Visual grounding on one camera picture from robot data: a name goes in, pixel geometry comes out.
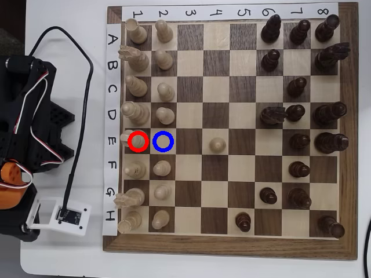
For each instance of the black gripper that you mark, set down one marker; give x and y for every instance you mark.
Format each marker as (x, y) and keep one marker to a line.
(11, 224)

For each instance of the light wooden king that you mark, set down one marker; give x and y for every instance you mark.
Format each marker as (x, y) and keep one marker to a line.
(139, 141)

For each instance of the black and orange robot arm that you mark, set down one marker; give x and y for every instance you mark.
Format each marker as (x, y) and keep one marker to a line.
(34, 116)

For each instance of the light wooden rook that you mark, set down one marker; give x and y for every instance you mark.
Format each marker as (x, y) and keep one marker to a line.
(130, 222)
(138, 34)

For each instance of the light wooden knight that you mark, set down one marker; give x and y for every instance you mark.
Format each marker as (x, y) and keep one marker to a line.
(139, 60)
(131, 197)

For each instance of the light wooden bishop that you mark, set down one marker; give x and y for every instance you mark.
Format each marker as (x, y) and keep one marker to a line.
(137, 87)
(135, 171)

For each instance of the light wooden pawn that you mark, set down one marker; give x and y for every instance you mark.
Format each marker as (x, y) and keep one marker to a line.
(217, 145)
(162, 192)
(160, 220)
(164, 60)
(166, 92)
(164, 33)
(165, 116)
(161, 168)

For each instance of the light wooden queen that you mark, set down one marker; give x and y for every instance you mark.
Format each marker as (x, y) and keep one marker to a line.
(137, 113)

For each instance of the white paper letter strip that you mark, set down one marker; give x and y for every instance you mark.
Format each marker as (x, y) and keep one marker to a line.
(111, 76)

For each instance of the wooden chessboard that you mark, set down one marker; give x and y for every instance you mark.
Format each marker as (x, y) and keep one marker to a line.
(188, 37)

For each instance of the dark wooden knight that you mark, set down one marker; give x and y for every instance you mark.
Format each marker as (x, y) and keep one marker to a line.
(271, 116)
(327, 59)

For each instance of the white paper number strip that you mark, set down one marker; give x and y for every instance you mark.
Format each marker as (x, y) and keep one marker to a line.
(203, 12)

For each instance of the dark wooden rook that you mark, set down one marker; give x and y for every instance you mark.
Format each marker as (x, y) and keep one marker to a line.
(326, 30)
(329, 226)

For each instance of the dark wooden bishop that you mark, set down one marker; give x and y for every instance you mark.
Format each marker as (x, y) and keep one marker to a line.
(271, 30)

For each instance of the dark wooden king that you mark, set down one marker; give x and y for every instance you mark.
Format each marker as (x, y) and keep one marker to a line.
(329, 142)

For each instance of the dark wooden queen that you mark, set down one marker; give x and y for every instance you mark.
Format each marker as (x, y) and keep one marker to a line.
(327, 115)

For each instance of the black camera circuit board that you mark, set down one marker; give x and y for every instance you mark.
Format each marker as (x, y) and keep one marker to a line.
(72, 217)

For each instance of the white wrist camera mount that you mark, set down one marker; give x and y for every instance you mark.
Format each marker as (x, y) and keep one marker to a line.
(72, 230)

